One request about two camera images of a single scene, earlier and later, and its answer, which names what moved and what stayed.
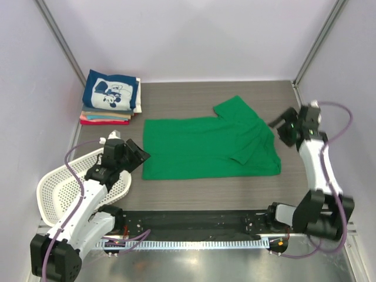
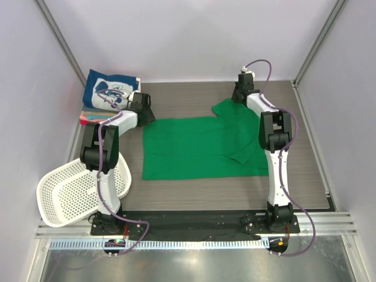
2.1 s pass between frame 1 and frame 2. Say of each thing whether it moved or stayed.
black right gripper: moved
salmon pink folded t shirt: stayed
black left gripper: moved
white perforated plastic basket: stayed
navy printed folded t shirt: stayed
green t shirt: stayed
